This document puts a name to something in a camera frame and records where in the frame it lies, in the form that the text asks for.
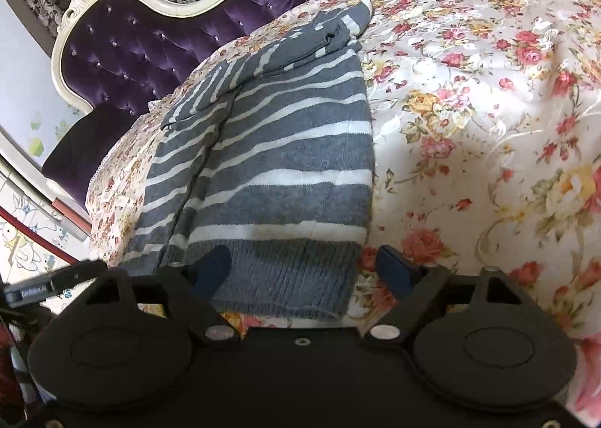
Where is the grey white striped sweater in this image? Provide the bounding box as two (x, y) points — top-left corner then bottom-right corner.
(119, 0), (375, 322)

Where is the floral bedspread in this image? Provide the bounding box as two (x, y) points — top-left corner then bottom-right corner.
(87, 0), (601, 419)

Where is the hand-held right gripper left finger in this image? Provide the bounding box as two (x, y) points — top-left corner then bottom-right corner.
(85, 245), (243, 348)

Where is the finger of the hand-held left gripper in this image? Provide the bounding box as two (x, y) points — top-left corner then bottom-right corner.
(47, 261), (109, 292)

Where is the red patterned cloth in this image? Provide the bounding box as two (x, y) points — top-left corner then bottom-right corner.
(0, 306), (33, 414)

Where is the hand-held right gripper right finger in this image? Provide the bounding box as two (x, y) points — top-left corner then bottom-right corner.
(363, 244), (523, 347)

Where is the dark purple cushion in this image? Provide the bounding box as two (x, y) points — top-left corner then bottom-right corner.
(41, 103), (142, 213)

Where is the purple tufted headboard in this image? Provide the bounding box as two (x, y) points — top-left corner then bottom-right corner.
(51, 0), (475, 116)

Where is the cartoon printed panel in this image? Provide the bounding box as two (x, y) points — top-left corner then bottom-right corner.
(0, 160), (90, 278)

